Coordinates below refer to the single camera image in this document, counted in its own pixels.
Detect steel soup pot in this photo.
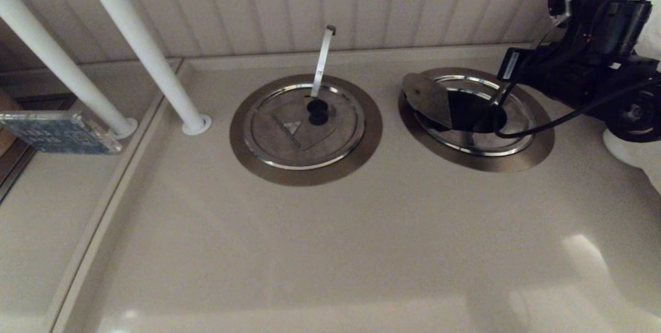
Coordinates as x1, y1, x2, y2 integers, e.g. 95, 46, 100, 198
447, 90, 508, 135

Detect white metal pole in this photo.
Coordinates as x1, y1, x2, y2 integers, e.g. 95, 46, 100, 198
0, 0, 139, 139
75, 0, 212, 136

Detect blue sign in acrylic holder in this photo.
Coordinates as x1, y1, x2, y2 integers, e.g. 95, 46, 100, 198
0, 111, 124, 155

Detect steel lid with black knob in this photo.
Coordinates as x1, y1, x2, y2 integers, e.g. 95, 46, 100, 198
244, 83, 366, 170
403, 72, 536, 157

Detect brown wooden board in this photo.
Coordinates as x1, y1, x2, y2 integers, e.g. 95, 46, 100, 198
0, 88, 26, 161

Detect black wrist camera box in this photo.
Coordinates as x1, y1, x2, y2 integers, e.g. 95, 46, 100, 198
497, 47, 523, 84

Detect white round base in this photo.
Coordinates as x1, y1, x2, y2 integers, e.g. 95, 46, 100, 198
603, 129, 643, 168

